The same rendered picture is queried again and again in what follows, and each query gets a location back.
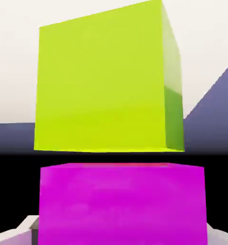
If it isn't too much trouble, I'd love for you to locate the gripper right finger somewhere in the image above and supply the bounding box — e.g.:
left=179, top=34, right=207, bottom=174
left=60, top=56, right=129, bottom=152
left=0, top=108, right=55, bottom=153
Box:
left=206, top=223, right=228, bottom=245

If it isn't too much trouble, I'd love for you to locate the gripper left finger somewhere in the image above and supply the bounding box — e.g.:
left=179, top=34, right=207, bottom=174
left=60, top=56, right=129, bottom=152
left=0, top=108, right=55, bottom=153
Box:
left=0, top=215, right=40, bottom=245

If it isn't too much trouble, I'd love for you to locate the small magenta cube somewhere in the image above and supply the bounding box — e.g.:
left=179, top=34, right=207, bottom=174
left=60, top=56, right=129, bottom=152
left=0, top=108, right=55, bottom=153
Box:
left=37, top=162, right=208, bottom=245

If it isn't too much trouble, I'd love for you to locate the small lime green cube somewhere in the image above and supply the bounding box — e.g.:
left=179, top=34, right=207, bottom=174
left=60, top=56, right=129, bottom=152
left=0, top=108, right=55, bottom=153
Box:
left=34, top=0, right=185, bottom=153

